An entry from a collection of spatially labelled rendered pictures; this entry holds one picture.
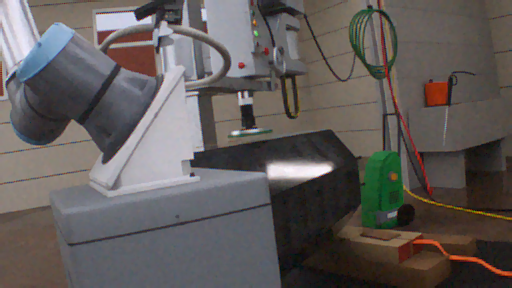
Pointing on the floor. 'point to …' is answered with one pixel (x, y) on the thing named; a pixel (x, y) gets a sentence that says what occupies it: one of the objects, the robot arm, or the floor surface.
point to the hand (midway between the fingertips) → (155, 46)
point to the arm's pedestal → (170, 234)
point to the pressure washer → (385, 189)
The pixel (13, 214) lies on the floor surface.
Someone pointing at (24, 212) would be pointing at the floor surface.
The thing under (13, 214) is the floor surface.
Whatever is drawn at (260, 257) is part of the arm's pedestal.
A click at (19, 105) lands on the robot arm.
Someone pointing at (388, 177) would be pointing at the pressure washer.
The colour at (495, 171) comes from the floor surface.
